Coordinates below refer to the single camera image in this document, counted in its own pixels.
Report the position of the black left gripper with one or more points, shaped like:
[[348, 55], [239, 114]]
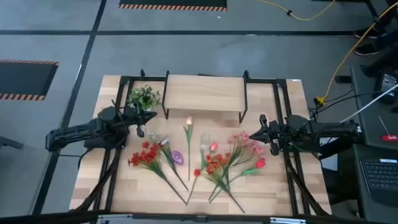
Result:
[[133, 118]]

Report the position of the orange flower bunch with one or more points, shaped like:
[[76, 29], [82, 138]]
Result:
[[214, 165]]

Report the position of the pink flower bunch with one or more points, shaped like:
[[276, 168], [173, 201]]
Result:
[[245, 146]]

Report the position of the clear glass vase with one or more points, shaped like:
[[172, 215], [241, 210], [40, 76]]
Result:
[[205, 140]]

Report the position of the person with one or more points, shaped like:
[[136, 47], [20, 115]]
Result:
[[365, 50]]

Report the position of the dark desk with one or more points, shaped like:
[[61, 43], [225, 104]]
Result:
[[373, 130], [349, 174]]

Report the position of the black metal table frame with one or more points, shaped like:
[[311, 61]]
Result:
[[275, 99]]

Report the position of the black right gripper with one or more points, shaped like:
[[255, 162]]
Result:
[[276, 133]]

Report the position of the peach tulip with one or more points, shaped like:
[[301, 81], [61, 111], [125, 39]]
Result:
[[188, 133]]

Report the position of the black striped floor mat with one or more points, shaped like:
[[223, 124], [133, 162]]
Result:
[[25, 79], [172, 3]]

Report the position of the white flower bunch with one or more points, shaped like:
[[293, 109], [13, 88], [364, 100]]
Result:
[[166, 152]]

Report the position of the black chair base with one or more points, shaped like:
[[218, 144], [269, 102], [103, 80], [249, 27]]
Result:
[[9, 142]]

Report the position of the black laptop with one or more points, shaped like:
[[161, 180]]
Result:
[[379, 174]]

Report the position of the silver metal bracket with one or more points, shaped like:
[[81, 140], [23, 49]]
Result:
[[115, 219], [287, 221]]

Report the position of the wooden shelf with black legs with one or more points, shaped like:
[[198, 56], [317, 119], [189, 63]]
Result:
[[203, 93]]

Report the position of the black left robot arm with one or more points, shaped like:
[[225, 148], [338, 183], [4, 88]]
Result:
[[77, 132]]

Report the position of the black device with screen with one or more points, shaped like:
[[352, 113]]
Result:
[[388, 83]]

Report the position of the purple ribbed glass vase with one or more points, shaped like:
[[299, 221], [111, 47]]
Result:
[[177, 157]]

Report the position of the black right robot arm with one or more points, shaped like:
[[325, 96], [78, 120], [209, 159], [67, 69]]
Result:
[[326, 130]]

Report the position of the red flower bunch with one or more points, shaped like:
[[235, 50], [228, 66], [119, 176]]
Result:
[[144, 155]]

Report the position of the white rod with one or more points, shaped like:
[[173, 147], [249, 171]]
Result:
[[382, 95]]

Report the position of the green plant in white pot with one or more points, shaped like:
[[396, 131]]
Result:
[[143, 98]]

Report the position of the red tulip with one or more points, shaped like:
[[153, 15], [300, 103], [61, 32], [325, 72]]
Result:
[[260, 163]]

